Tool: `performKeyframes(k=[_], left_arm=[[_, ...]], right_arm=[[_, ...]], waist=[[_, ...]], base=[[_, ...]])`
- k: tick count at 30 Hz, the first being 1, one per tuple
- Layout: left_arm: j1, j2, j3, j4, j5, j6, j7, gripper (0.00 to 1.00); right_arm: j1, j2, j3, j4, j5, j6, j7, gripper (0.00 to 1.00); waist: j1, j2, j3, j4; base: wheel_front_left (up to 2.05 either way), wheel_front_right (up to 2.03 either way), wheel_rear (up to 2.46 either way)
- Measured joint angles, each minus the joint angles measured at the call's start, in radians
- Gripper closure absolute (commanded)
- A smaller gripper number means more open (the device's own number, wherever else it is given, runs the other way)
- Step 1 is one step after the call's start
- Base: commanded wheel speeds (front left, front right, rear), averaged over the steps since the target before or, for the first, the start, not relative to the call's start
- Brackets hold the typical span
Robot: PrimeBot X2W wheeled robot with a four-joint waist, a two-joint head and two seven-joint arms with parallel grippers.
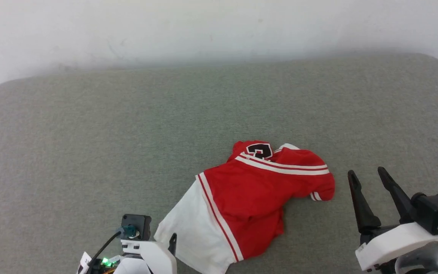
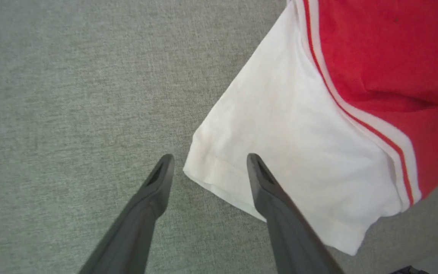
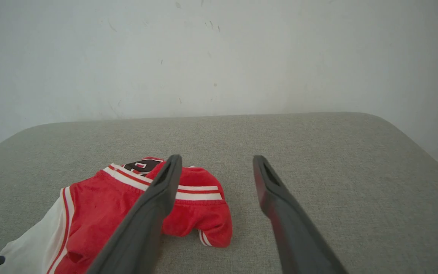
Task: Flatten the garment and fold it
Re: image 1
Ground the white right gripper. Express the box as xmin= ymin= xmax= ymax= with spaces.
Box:
xmin=348 ymin=166 xmax=438 ymax=272

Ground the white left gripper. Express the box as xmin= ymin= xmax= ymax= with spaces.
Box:
xmin=121 ymin=233 xmax=178 ymax=274

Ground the red and white jersey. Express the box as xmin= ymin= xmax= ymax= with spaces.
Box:
xmin=154 ymin=140 xmax=336 ymax=274

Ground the white paper label tag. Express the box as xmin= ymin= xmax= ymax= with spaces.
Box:
xmin=77 ymin=251 xmax=92 ymax=274

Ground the black left camera cable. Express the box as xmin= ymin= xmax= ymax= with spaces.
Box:
xmin=88 ymin=227 xmax=128 ymax=269

